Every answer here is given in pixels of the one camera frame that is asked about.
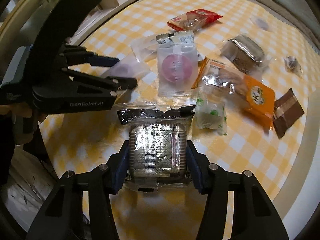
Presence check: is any orange snack bar packet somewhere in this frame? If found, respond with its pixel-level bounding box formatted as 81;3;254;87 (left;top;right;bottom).
193;57;275;129

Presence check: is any clear packet dark purple pastry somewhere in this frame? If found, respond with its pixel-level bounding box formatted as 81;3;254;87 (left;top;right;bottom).
250;16;270;31

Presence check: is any person's left hand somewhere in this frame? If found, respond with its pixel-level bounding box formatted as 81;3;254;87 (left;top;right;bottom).
1;103;48;145

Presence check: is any clear frosted snack packet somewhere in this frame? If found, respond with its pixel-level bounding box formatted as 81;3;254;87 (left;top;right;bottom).
130;35;158;62

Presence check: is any wooden bedside shelf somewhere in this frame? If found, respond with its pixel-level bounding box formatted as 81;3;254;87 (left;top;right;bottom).
0;0;121;86

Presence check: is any clear packet pink pastry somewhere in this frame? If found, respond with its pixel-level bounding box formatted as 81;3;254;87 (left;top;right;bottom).
157;43;198;98

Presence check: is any green white candy packet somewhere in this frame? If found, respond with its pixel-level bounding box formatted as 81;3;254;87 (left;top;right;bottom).
195;88;227;135

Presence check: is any red snack packet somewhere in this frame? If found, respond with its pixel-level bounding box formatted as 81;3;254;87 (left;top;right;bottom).
167;9;222;31

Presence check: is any brown chocolate packet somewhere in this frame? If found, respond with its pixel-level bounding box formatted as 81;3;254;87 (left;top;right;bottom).
273;88;305;139

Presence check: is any small dark candy packet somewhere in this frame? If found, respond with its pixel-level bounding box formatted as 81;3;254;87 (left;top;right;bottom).
284;56;303;78

